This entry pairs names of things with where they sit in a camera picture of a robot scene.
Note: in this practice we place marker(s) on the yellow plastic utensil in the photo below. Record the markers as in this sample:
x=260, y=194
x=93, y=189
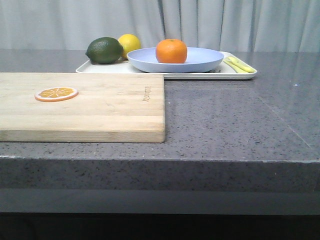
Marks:
x=236, y=62
x=234, y=67

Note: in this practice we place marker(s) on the grey curtain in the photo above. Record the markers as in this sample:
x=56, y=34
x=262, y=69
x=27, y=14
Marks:
x=227, y=25

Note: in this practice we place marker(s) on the yellow lemon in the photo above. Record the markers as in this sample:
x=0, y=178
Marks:
x=129, y=42

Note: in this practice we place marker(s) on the wooden cutting board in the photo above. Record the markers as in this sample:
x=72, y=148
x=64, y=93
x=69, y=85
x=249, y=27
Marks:
x=109, y=107

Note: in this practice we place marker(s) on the orange slice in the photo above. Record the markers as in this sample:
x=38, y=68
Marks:
x=56, y=94

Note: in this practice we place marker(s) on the green lime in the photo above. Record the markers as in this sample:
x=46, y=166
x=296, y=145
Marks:
x=104, y=50

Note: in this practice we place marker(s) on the orange fruit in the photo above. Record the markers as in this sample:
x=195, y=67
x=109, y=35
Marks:
x=171, y=51

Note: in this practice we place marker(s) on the white rectangular tray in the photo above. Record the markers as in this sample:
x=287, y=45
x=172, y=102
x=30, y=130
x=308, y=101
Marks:
x=221, y=72

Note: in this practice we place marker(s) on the light blue plate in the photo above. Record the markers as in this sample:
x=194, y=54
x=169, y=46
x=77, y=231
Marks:
x=199, y=60

